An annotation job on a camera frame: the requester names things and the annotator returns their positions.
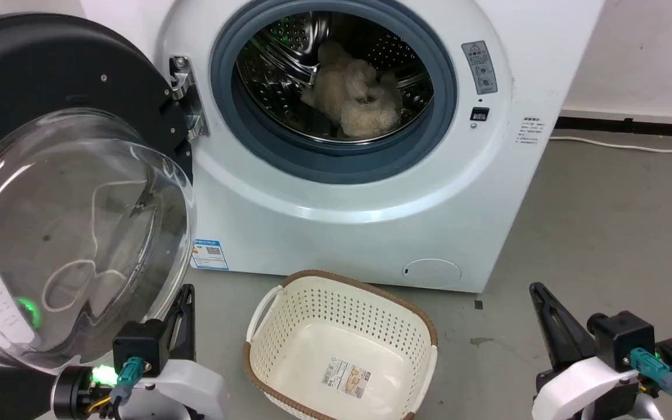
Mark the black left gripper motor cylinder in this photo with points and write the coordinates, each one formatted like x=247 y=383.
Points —
x=70 y=394

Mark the cream plastic laundry basket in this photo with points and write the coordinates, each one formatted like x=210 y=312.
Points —
x=342 y=326

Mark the small text sticker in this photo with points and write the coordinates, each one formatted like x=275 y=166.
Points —
x=532 y=130

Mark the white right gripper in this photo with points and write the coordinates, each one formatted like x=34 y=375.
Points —
x=581 y=385

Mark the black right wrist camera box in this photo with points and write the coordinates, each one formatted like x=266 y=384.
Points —
x=625 y=335

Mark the black door latch socket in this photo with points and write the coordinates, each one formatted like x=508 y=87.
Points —
x=479 y=114

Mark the grey warning sticker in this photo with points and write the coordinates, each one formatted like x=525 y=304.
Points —
x=480 y=67

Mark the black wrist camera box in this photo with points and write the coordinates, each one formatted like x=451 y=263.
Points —
x=137 y=344
x=625 y=335

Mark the black washer door with glass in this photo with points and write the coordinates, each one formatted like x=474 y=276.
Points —
x=50 y=70

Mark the stainless steel washer drum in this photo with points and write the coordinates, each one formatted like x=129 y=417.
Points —
x=277 y=64

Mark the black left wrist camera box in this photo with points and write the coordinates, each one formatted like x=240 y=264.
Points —
x=137 y=344

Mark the black baseboard strip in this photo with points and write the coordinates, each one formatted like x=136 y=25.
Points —
x=633 y=126

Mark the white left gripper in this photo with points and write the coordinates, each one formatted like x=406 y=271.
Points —
x=187 y=385

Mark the metal door hinge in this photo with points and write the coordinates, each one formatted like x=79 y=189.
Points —
x=187 y=87

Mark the blue energy label sticker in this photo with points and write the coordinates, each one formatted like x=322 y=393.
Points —
x=210 y=254

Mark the paper basket label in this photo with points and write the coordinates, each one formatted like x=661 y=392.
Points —
x=346 y=378

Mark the white front-load washing machine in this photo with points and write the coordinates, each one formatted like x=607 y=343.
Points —
x=359 y=233

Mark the beige plush toy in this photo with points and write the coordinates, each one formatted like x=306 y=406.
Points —
x=359 y=99

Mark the round white filter cover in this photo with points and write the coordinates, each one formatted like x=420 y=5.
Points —
x=431 y=273

